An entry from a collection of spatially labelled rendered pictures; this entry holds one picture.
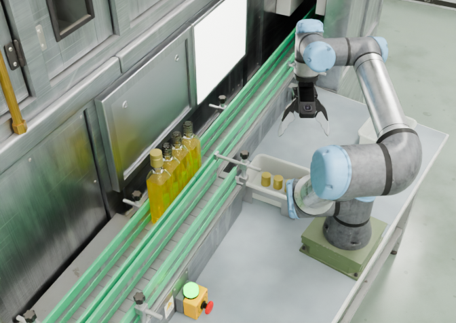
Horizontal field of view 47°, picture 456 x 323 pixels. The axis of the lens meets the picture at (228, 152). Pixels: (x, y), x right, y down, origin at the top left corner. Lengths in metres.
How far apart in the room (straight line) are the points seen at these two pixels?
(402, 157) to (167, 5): 0.85
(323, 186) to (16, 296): 0.84
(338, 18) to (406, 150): 1.20
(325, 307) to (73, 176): 0.82
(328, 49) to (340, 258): 0.66
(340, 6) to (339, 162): 1.24
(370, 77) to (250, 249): 0.72
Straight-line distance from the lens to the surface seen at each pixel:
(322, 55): 1.39
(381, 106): 1.29
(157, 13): 1.61
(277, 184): 1.90
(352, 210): 1.59
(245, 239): 1.78
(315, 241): 1.70
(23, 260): 1.47
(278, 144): 2.14
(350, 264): 1.69
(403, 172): 1.17
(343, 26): 2.31
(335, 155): 1.13
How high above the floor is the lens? 2.13
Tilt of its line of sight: 41 degrees down
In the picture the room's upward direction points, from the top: straight up
